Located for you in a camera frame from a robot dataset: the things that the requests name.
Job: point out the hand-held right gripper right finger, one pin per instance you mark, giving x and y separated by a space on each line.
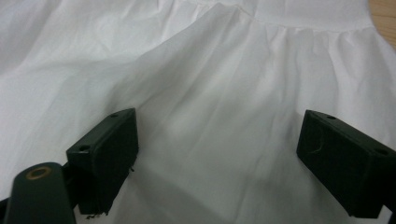
342 165

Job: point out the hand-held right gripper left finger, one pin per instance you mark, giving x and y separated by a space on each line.
106 155

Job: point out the white garment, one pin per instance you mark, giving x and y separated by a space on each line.
218 77

